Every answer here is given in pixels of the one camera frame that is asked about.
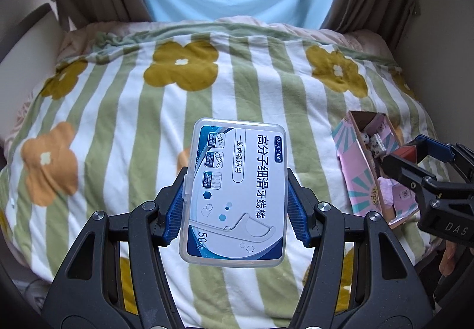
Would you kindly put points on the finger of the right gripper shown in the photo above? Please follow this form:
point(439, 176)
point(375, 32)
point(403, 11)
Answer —
point(403, 171)
point(425, 147)

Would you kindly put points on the person right hand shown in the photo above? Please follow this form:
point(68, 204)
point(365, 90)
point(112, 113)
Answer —
point(448, 261)

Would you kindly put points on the blue dental floss box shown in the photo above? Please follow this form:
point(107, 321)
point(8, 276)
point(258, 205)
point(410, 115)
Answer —
point(235, 195)

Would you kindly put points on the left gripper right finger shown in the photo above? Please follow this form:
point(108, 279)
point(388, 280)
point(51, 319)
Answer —
point(360, 276)

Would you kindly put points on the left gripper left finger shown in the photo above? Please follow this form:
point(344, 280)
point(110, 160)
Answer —
point(113, 276)

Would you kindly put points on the black white panda pouch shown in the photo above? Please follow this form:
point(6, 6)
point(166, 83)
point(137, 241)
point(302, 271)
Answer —
point(365, 138)

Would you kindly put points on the pink cardboard box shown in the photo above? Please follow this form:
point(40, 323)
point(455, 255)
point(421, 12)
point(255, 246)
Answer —
point(361, 170)

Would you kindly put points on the white blue patterned packet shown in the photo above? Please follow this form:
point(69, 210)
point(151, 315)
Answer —
point(376, 146)

